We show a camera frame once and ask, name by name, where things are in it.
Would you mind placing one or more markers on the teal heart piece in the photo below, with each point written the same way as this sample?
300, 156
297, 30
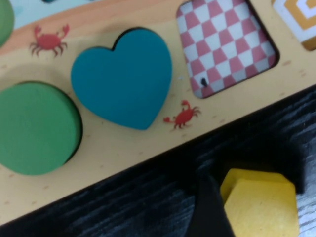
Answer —
121, 81

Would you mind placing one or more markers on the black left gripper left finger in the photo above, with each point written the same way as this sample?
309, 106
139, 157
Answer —
209, 209

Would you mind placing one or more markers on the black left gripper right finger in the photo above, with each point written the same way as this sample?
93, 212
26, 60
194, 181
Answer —
300, 168

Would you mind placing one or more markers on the green circle piece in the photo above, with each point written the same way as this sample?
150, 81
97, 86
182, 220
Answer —
37, 128

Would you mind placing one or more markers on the yellow pentagon piece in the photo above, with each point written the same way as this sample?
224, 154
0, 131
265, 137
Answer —
261, 207

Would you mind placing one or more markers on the wooden number shape puzzle board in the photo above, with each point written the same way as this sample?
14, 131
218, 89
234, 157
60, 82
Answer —
148, 148

